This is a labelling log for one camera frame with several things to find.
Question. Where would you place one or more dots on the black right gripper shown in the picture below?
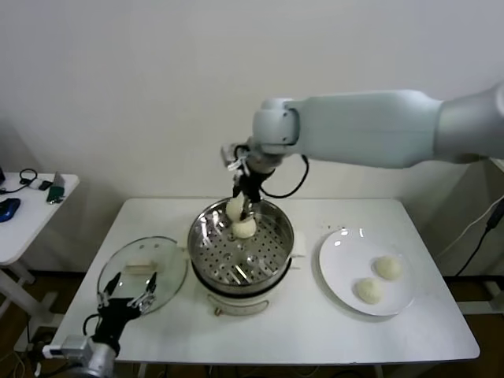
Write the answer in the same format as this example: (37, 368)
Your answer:
(256, 179)

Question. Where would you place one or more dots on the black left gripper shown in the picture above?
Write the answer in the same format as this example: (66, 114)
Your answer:
(116, 317)

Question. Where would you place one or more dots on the white steamed baozi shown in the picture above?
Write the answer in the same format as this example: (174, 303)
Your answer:
(388, 267)
(235, 208)
(244, 230)
(367, 290)

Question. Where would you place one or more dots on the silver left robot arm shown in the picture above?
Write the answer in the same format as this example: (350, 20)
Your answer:
(102, 360)

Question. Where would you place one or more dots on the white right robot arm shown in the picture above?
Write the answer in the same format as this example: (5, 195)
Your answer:
(366, 126)

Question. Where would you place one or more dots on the stainless steel steamer basket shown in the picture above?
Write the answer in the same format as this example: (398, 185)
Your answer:
(271, 252)

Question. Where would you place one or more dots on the cream electric cooking pot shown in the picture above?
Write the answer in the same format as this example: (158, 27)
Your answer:
(236, 305)

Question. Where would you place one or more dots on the white side table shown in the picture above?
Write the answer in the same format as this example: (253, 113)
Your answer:
(27, 232)

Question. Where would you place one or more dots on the white round plate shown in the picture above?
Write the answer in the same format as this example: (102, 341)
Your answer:
(342, 271)

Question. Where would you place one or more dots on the dark green flat object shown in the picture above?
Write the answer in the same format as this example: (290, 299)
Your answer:
(56, 194)

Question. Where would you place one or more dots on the small black device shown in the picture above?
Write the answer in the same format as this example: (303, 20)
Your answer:
(46, 185)

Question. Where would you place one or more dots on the blue computer mouse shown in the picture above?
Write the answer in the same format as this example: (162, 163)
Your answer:
(8, 208)

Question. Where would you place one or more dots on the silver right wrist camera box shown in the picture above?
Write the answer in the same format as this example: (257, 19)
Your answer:
(228, 155)

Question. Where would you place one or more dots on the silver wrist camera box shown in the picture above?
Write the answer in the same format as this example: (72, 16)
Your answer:
(75, 345)
(228, 155)

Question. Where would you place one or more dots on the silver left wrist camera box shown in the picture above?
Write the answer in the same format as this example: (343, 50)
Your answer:
(75, 345)

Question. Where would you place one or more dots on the white floor stand frame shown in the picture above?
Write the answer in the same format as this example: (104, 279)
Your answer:
(480, 308)

